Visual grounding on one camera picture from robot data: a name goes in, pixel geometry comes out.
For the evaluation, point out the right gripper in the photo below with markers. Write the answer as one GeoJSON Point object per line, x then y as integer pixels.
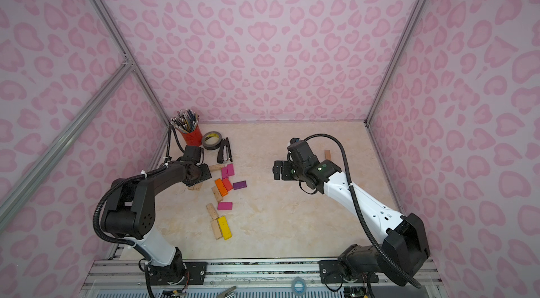
{"type": "Point", "coordinates": [278, 169]}

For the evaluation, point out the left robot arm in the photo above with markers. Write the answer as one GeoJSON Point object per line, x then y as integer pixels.
{"type": "Point", "coordinates": [126, 214]}

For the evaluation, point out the black tape roll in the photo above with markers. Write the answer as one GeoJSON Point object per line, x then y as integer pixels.
{"type": "Point", "coordinates": [212, 140]}

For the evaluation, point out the red pencil cup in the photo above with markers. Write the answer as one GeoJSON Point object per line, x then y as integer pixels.
{"type": "Point", "coordinates": [193, 138]}

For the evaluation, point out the black stapler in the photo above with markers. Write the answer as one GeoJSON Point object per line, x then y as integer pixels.
{"type": "Point", "coordinates": [224, 153]}

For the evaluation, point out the magenta block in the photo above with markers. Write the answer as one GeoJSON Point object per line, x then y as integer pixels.
{"type": "Point", "coordinates": [225, 172]}
{"type": "Point", "coordinates": [225, 206]}
{"type": "Point", "coordinates": [230, 170]}

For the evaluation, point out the red block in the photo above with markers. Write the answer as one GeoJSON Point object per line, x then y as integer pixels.
{"type": "Point", "coordinates": [227, 184]}

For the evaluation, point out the wooden block top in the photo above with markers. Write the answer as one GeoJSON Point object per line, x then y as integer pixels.
{"type": "Point", "coordinates": [216, 167]}

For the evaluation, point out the bundle of coloured pencils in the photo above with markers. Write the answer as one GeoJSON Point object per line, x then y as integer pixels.
{"type": "Point", "coordinates": [185, 120]}

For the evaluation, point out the magenta block upper right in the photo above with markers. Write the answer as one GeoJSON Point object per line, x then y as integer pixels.
{"type": "Point", "coordinates": [230, 170]}

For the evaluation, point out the magenta block upper left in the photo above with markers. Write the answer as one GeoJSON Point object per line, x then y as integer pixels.
{"type": "Point", "coordinates": [225, 172]}

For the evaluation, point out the wooden block beside orange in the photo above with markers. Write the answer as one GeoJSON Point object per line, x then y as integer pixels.
{"type": "Point", "coordinates": [217, 194]}

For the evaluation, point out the wooden block beside yellow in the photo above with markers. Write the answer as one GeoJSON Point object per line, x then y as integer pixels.
{"type": "Point", "coordinates": [216, 229]}

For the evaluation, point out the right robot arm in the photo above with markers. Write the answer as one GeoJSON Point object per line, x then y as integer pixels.
{"type": "Point", "coordinates": [398, 244]}

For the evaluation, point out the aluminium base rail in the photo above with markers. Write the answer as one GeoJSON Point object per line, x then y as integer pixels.
{"type": "Point", "coordinates": [279, 277]}

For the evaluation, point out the purple block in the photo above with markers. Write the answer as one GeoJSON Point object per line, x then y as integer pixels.
{"type": "Point", "coordinates": [239, 185]}

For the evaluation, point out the magenta block lower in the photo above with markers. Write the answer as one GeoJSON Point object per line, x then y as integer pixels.
{"type": "Point", "coordinates": [225, 206]}

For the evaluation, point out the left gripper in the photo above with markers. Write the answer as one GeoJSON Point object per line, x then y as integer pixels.
{"type": "Point", "coordinates": [202, 173]}

